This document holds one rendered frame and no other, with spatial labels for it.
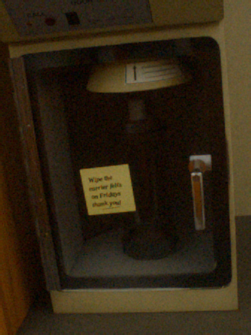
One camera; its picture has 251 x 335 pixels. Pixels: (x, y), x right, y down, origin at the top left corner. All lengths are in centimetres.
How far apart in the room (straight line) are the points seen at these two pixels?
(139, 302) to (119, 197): 20
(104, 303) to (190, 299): 15
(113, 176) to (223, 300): 28
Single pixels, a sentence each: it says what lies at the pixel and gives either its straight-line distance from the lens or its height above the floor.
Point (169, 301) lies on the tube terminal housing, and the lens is 92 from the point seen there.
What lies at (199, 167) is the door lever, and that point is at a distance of 79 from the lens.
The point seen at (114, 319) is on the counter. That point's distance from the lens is 93.
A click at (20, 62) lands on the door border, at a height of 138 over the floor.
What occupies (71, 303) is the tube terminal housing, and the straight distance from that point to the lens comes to 95.
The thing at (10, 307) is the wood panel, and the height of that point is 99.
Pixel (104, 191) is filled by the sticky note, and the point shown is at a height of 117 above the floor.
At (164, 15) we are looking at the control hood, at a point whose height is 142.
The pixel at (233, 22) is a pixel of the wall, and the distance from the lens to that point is 121.
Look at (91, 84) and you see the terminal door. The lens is 79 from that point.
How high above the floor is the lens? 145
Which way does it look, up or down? 17 degrees down
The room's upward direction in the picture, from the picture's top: 6 degrees counter-clockwise
